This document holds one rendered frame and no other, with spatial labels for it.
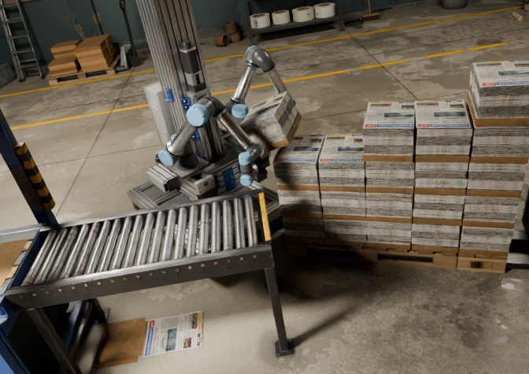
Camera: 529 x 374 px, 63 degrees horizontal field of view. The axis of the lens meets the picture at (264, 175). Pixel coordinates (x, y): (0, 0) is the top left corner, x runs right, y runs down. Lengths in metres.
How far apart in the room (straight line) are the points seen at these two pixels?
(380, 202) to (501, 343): 1.01
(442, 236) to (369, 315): 0.69
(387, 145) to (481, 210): 0.70
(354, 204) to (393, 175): 0.33
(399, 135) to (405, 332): 1.16
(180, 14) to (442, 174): 1.86
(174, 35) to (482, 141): 1.92
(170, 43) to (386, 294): 2.11
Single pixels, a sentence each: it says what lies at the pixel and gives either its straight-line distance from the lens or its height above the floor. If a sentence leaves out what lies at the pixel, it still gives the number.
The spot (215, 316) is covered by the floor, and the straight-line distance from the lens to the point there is 3.02.
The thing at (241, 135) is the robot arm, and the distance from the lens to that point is 2.61.
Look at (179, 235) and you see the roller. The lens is 2.40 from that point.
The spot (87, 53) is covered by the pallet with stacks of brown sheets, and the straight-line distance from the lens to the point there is 8.53.
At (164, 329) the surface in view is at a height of 0.01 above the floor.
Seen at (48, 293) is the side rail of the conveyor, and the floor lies 0.77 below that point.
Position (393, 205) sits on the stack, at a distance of 2.86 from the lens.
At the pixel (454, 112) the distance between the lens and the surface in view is 2.74.
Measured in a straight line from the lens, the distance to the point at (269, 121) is 2.71.
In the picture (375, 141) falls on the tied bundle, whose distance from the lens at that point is 2.63.
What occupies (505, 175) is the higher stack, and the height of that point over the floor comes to 0.75.
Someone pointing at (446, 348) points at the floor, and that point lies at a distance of 2.80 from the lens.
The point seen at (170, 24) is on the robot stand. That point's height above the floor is 1.69.
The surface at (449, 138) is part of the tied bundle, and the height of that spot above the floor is 0.99.
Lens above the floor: 2.24
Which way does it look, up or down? 32 degrees down
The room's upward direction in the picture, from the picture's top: 10 degrees counter-clockwise
